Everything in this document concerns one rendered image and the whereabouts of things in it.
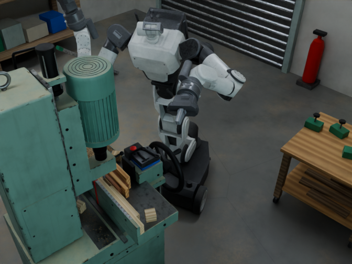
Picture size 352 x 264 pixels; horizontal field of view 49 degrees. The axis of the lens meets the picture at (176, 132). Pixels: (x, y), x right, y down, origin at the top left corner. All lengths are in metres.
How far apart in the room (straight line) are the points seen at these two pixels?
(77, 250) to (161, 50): 0.99
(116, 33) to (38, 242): 1.07
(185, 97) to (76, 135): 0.43
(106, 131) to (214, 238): 1.45
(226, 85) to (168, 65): 0.39
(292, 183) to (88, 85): 1.91
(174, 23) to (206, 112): 1.84
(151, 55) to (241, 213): 1.42
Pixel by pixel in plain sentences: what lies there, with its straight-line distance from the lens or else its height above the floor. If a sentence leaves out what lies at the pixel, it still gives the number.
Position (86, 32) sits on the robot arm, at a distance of 1.90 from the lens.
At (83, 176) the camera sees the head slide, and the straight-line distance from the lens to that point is 1.56.
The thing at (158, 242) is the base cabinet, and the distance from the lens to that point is 1.91.
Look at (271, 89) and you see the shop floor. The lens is 4.21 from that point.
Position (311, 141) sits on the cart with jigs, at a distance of 2.72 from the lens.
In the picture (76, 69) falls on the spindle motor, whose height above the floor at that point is 1.51.
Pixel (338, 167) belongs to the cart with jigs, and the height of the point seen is 0.53.
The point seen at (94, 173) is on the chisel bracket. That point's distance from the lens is 1.63.
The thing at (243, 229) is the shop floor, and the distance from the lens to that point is 2.77.
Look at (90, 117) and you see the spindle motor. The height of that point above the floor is 1.34.
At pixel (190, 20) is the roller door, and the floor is 0.16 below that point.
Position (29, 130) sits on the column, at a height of 1.42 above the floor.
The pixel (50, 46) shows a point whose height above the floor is 1.62.
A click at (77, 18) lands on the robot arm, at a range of 1.87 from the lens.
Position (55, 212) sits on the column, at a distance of 1.55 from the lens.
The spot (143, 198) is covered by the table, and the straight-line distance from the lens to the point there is 1.70.
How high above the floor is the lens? 2.17
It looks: 39 degrees down
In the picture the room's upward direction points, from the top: 1 degrees clockwise
